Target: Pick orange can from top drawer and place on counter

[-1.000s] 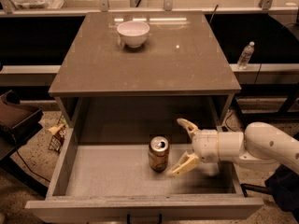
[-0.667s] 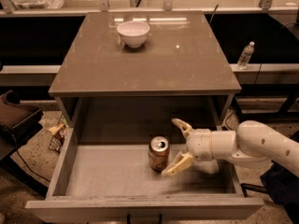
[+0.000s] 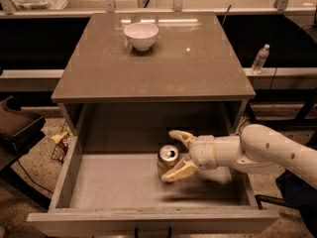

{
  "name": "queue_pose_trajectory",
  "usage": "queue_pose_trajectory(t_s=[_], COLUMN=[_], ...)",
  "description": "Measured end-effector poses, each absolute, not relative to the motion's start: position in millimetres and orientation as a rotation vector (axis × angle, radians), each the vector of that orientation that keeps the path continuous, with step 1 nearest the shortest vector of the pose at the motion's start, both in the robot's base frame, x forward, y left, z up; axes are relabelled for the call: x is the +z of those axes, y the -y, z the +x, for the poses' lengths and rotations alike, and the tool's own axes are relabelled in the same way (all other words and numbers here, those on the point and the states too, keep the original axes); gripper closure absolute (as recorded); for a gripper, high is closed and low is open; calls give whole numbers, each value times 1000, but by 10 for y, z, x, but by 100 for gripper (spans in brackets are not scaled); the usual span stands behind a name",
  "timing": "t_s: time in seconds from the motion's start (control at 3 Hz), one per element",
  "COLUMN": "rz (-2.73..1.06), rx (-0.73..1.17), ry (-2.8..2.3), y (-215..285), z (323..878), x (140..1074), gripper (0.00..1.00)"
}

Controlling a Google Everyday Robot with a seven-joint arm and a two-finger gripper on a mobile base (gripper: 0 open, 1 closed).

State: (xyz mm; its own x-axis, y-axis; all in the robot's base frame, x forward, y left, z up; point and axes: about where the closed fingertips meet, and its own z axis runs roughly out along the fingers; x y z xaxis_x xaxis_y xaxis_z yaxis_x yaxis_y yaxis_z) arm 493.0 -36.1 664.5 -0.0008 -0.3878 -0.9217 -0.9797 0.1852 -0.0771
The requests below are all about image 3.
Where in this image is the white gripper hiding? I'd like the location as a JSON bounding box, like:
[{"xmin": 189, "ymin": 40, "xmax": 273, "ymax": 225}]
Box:
[{"xmin": 160, "ymin": 130, "xmax": 217, "ymax": 182}]

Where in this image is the orange soda can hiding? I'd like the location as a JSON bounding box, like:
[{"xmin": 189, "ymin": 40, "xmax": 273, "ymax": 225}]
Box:
[{"xmin": 158, "ymin": 145, "xmax": 179, "ymax": 177}]

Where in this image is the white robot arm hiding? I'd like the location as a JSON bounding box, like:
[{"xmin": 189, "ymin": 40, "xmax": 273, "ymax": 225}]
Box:
[{"xmin": 161, "ymin": 124, "xmax": 317, "ymax": 188}]

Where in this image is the grey cabinet with counter top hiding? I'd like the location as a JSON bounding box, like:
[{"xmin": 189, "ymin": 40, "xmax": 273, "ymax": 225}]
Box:
[{"xmin": 52, "ymin": 13, "xmax": 255, "ymax": 134}]

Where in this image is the open grey top drawer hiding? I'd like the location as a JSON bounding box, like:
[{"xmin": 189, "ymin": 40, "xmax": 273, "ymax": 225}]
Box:
[{"xmin": 26, "ymin": 102, "xmax": 280, "ymax": 238}]

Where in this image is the black chair base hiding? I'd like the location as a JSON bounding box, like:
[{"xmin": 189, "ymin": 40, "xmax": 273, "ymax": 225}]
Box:
[{"xmin": 256, "ymin": 194, "xmax": 290, "ymax": 209}]

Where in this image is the clear plastic water bottle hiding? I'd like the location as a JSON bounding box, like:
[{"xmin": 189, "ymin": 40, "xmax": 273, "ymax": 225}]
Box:
[{"xmin": 252, "ymin": 44, "xmax": 269, "ymax": 74}]

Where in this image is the white ceramic bowl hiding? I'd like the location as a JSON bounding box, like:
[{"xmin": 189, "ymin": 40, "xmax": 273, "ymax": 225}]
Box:
[{"xmin": 124, "ymin": 22, "xmax": 159, "ymax": 51}]

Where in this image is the dark tray on stand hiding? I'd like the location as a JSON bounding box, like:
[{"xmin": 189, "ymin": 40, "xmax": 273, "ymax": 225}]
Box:
[{"xmin": 0, "ymin": 96, "xmax": 46, "ymax": 170}]

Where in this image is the black drawer handle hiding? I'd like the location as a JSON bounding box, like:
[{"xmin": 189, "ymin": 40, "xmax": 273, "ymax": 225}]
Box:
[{"xmin": 134, "ymin": 227, "xmax": 172, "ymax": 238}]

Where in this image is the wire basket with snacks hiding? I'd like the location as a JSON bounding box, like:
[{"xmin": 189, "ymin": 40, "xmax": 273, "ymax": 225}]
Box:
[{"xmin": 51, "ymin": 123, "xmax": 72, "ymax": 163}]

